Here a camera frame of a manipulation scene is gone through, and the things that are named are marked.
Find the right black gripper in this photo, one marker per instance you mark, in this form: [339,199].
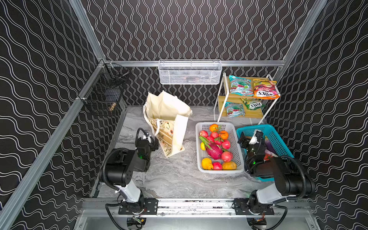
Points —
[246,141]

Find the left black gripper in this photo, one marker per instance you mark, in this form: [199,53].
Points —
[154,143]

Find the cream canvas grocery bag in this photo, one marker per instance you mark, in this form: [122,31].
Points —
[167,117]

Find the pink dragon fruit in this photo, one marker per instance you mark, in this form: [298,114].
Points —
[213,150]

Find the orange tangerine with leaves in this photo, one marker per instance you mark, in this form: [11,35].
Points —
[214,128]

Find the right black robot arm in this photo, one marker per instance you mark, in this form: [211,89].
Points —
[290,179]

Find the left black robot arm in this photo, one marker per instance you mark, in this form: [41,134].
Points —
[120,164]

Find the small green red snack bag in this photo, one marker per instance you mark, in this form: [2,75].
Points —
[234,109]

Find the green Fox's candy bag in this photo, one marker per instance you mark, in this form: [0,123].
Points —
[252,104]

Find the orange Fox's candy bag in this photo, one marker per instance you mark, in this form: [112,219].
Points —
[265,89]

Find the purple eggplant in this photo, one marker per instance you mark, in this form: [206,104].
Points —
[269,145]

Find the teal plastic vegetable basket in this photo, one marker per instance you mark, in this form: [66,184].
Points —
[277,143]

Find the red apple right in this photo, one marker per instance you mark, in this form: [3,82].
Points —
[226,145]

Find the red apple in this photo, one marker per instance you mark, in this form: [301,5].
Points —
[203,133]
[217,166]
[215,135]
[226,145]

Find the yellow orange mango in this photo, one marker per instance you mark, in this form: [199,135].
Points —
[229,166]

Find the white plastic fruit basket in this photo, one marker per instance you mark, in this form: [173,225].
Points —
[235,148]

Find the red apple middle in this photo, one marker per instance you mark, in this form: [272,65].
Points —
[215,135]

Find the red apple front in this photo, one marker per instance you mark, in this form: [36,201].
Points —
[217,166]

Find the yellow bumpy lemon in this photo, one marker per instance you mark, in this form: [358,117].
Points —
[207,164]

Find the red apple back left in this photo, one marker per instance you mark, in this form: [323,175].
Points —
[203,133]

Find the white wooden two-tier shelf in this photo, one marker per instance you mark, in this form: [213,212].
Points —
[225,96]

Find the small yellow lemon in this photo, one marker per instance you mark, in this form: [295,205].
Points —
[202,146]

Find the black wire wall basket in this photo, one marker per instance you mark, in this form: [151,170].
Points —
[104,98]

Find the white wire wall basket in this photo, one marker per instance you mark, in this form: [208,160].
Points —
[190,72]

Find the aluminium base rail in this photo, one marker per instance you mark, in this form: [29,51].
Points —
[190,207]

